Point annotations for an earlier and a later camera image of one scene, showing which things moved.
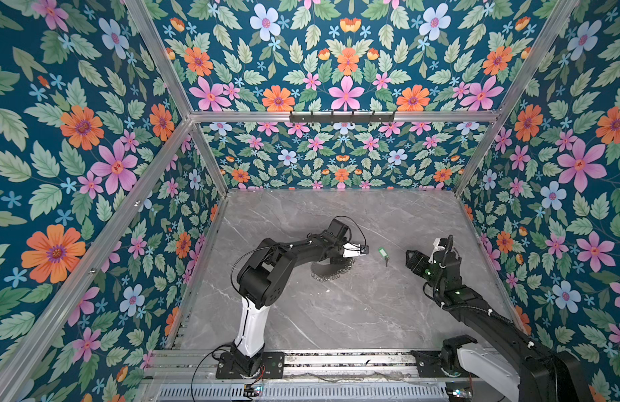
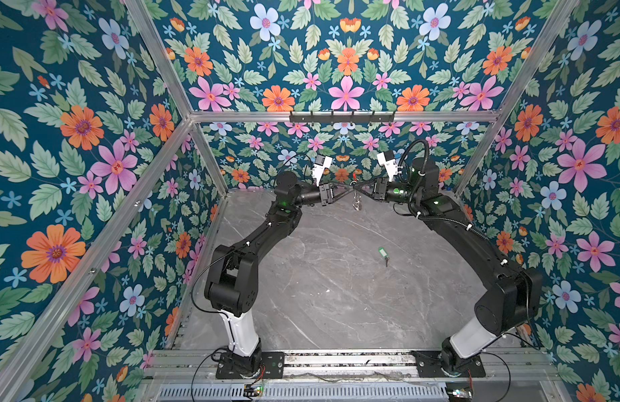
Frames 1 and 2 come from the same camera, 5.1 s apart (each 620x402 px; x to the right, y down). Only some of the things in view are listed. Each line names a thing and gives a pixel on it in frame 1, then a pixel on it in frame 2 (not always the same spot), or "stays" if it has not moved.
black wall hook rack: [342, 118] stays
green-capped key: [383, 252] stays
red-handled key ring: [323, 272] -> [358, 203]
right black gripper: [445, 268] -> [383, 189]
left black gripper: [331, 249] -> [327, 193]
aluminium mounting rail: [171, 367] stays
